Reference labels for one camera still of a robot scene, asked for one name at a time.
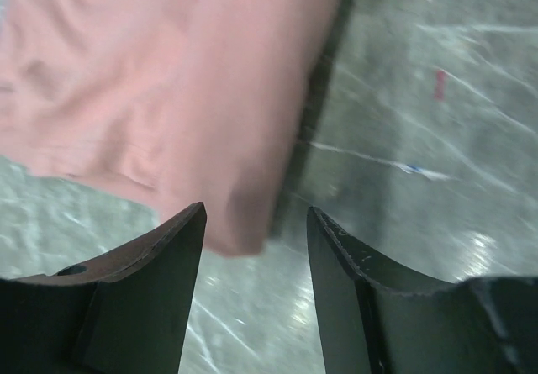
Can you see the pink printed t shirt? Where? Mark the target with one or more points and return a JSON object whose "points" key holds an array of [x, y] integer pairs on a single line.
{"points": [[163, 102]]}

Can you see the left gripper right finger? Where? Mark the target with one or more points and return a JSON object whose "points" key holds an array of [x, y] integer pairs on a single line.
{"points": [[376, 315]]}

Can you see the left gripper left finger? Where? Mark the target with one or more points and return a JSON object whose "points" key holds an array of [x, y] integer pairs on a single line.
{"points": [[124, 311]]}

